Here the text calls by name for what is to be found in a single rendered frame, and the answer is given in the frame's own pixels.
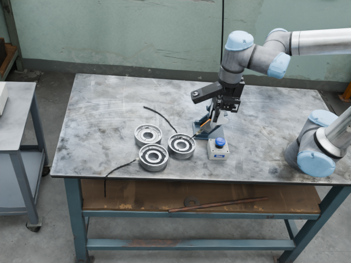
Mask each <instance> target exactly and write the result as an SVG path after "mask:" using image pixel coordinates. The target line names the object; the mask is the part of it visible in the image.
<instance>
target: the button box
mask: <svg viewBox="0 0 351 263"><path fill-rule="evenodd" d="M225 141H226V143H225V145H224V146H218V145H217V144H216V143H215V139H209V140H208V143H207V152H208V158H209V160H221V161H227V159H228V156H229V148H228V144H227V140H226V139H225Z"/></svg>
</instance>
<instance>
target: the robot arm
mask: <svg viewBox="0 0 351 263"><path fill-rule="evenodd" d="M332 54H351V28H343V29H327V30H310V31H294V32H288V31H286V30H285V29H282V28H277V29H274V30H272V31H271V32H270V33H269V34H268V36H267V37H266V39H265V42H264V44H263V46H259V45H256V44H253V36H252V35H250V34H248V33H247V32H244V31H234V32H232V33H231V34H230V35H229V37H228V40H227V43H226V45H225V51H224V55H223V59H222V62H221V66H220V70H219V74H218V81H217V82H215V83H212V84H210V85H207V86H204V87H202V88H199V89H197V90H194V91H192V92H191V100H192V101H193V103H194V104H198V103H200V102H203V101H206V100H208V99H211V98H212V102H211V106H210V114H209V116H210V117H211V118H212V119H211V122H210V127H211V129H214V128H215V126H216V125H222V124H227V123H228V119H227V118H225V117H224V114H226V112H227V111H231V113H237V112H238V109H239V106H240V103H241V99H240V97H241V94H242V91H243V88H244V85H245V83H244V80H243V77H242V75H243V72H244V69H245V68H247V69H250V70H253V71H256V72H258V73H262V74H265V75H268V76H269V77H274V78H278V79H281V78H283V76H284V74H285V72H286V69H287V67H288V64H289V62H290V56H298V55H332ZM236 99H238V100H236ZM236 104H238V108H237V110H233V109H236ZM350 145H351V106H350V107H349V108H348V109H347V110H346V111H345V112H344V113H343V114H342V115H340V116H339V117H338V116H337V115H335V114H333V113H331V112H329V111H325V110H314V111H312V112H311V114H310V115H309V116H308V119H307V121H306V123H305V124H304V126H303V128H302V130H301V132H300V134H299V136H298V137H297V139H296V140H295V141H293V143H291V144H290V145H288V147H287V148H286V150H285V153H284V156H285V159H286V161H287V163H288V164H289V165H290V166H291V167H292V168H294V169H295V170H297V171H299V172H301V173H305V174H308V175H310V176H313V177H327V176H329V175H331V174H332V173H333V172H334V170H335V164H336V162H337V161H339V160H340V159H341V158H343V157H344V156H345V155H347V153H348V148H347V147H348V146H350Z"/></svg>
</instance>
